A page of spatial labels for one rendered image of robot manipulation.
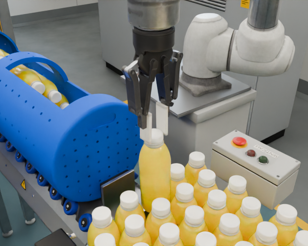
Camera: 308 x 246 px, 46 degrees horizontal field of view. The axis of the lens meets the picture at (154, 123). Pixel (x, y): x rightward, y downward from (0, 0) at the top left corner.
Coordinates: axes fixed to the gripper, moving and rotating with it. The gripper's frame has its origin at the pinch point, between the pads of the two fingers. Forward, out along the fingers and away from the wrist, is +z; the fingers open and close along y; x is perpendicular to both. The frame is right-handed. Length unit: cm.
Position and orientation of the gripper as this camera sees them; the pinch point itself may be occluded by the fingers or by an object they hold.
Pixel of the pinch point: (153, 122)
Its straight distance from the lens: 73.7
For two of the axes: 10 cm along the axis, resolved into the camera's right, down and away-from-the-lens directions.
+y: -7.5, 3.5, -5.6
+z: 0.0, 8.5, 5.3
